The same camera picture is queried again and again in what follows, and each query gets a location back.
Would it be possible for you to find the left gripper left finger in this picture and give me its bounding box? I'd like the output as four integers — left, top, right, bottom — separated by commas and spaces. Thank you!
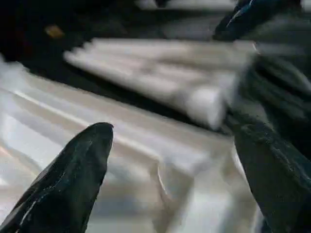
0, 122, 114, 233

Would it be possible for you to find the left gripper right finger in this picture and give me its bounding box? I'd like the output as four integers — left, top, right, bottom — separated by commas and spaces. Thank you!
233, 117, 311, 233

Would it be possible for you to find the small yellow label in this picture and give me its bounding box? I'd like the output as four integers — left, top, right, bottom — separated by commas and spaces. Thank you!
44, 25, 66, 39

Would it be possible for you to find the white plastic table top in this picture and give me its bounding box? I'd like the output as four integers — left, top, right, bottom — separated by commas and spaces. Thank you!
0, 54, 266, 233

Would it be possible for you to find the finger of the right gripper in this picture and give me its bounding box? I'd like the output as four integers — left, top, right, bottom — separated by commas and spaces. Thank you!
244, 57, 311, 136
213, 0, 266, 41

